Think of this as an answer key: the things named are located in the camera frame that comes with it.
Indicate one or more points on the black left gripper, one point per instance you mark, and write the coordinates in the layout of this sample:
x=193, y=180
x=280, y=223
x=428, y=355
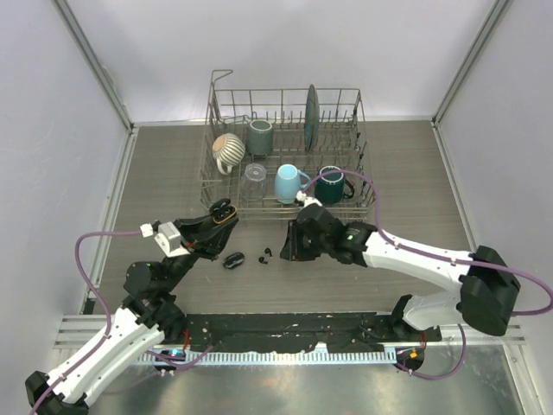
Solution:
x=202, y=236

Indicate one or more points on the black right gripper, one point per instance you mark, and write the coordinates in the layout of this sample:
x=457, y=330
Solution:
x=293, y=250

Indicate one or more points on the black earbud charging case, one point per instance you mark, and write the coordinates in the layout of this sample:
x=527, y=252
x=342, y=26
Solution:
x=233, y=260

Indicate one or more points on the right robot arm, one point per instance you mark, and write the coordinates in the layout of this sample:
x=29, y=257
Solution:
x=477, y=289

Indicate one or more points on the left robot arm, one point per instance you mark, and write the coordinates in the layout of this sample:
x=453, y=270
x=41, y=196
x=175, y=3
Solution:
x=146, y=317

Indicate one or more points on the dark green mug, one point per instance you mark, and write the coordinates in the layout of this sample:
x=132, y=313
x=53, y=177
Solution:
x=333, y=187

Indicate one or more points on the light blue mug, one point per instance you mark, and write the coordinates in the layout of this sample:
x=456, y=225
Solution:
x=288, y=181

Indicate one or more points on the clear drinking glass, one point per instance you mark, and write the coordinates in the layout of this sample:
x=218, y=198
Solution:
x=253, y=182

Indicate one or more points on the striped beige mug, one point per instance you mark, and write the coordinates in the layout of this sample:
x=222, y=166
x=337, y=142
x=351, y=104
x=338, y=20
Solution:
x=228, y=151

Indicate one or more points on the grey ceramic cup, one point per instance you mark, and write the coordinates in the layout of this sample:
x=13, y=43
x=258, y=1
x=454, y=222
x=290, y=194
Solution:
x=259, y=140

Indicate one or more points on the dark teal plate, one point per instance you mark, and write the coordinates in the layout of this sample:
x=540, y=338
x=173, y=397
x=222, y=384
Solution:
x=312, y=119

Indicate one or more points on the grey wire dish rack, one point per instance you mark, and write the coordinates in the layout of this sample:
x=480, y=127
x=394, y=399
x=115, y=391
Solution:
x=342, y=142

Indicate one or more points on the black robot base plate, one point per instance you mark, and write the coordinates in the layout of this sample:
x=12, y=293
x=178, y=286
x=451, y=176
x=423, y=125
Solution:
x=291, y=333

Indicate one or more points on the white slotted cable duct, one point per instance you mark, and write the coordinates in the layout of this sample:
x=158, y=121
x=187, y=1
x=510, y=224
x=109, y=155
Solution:
x=319, y=356

